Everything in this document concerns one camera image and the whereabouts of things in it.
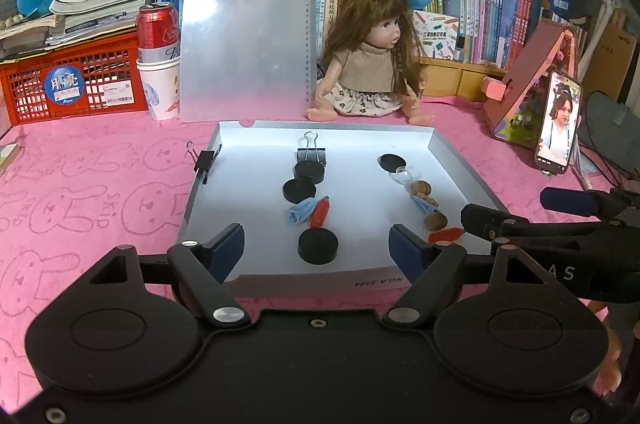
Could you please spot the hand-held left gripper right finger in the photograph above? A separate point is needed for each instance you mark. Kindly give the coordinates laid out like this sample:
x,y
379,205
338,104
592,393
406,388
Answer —
x,y
406,254

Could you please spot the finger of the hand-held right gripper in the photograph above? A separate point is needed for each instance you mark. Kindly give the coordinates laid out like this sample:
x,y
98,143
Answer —
x,y
570,201
492,221

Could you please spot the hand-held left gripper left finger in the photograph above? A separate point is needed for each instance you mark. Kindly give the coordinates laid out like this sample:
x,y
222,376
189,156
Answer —
x,y
225,251

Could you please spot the grey cardboard box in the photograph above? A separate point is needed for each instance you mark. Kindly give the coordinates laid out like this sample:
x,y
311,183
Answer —
x,y
360,204

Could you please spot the clear glass cup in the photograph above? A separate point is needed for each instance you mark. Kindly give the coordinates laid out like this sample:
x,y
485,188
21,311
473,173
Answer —
x,y
403,176

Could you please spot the blue candy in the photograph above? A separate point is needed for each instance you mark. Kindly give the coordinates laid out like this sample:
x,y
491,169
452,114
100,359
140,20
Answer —
x,y
301,210

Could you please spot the large black round puck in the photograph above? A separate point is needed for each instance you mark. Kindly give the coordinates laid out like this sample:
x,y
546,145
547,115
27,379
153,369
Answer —
x,y
318,246

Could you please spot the wide black round lid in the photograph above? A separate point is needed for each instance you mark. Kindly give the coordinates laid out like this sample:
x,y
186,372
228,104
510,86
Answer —
x,y
392,163

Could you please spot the red crayon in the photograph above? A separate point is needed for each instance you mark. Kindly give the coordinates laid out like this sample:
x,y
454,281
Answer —
x,y
320,214

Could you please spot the small black round lid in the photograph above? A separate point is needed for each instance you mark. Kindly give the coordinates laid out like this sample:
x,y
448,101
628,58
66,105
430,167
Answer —
x,y
299,190

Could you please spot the small black round puck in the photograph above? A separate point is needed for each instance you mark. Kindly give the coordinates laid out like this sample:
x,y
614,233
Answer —
x,y
309,172

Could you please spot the large black binder clip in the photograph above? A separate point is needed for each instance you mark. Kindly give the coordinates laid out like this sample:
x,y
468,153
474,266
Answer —
x,y
311,154

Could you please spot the person's right hand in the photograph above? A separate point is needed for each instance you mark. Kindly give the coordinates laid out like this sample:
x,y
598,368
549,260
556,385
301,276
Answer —
x,y
612,354

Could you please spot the smartphone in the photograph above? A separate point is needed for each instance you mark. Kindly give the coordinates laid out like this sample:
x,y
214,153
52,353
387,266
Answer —
x,y
559,124

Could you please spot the small black binder clip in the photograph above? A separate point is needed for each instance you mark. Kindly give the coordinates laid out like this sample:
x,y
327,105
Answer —
x,y
204,162

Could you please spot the dark grey panel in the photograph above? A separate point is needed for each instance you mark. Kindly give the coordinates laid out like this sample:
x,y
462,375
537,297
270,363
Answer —
x,y
612,117

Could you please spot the pink phone stand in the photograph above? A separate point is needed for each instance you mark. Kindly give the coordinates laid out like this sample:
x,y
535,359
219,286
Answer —
x,y
520,74

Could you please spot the pink rabbit print blanket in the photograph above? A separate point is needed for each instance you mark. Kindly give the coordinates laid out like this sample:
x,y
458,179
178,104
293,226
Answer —
x,y
100,184

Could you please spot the wooden shelf box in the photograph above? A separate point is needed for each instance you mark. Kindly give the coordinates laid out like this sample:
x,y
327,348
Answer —
x,y
465,77

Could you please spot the brown cardboard piece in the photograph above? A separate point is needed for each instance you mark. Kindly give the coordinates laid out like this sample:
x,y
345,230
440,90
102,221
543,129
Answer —
x,y
617,59

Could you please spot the white paper cup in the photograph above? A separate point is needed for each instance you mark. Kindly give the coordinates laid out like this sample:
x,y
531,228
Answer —
x,y
160,89

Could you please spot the white printed carton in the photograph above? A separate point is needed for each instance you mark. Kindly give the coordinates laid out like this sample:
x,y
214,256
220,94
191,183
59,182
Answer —
x,y
435,37

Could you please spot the brown haired doll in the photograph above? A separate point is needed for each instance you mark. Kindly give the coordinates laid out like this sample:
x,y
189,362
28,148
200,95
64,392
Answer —
x,y
367,64

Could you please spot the row of upright books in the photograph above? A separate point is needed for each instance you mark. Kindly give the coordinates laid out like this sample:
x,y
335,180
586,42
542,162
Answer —
x,y
480,19

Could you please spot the translucent plastic clipboard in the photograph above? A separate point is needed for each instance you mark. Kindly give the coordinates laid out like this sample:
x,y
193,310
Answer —
x,y
245,39

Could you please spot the red drink can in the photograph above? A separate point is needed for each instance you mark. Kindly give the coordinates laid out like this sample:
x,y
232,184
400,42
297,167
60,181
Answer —
x,y
157,32

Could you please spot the red plastic crate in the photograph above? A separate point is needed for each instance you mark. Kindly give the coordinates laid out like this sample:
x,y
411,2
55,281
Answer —
x,y
30,89

